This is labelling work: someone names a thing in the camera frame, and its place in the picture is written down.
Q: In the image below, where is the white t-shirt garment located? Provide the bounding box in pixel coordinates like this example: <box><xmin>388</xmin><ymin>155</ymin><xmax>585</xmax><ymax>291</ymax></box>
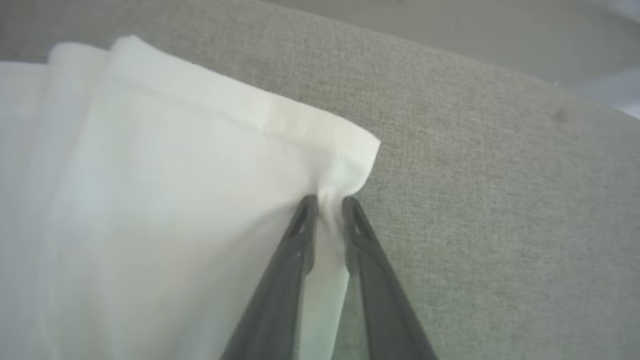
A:
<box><xmin>0</xmin><ymin>34</ymin><xmax>382</xmax><ymax>360</ymax></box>

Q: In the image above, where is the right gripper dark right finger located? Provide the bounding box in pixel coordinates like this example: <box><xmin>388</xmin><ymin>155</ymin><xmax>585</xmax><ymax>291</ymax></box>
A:
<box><xmin>342</xmin><ymin>196</ymin><xmax>439</xmax><ymax>360</ymax></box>

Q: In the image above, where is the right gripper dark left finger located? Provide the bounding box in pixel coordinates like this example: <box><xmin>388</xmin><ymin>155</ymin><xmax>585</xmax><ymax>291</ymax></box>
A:
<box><xmin>220</xmin><ymin>195</ymin><xmax>320</xmax><ymax>360</ymax></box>

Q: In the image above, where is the grey fabric sofa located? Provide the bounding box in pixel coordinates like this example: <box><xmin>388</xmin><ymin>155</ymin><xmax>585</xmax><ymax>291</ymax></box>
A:
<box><xmin>0</xmin><ymin>0</ymin><xmax>640</xmax><ymax>360</ymax></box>

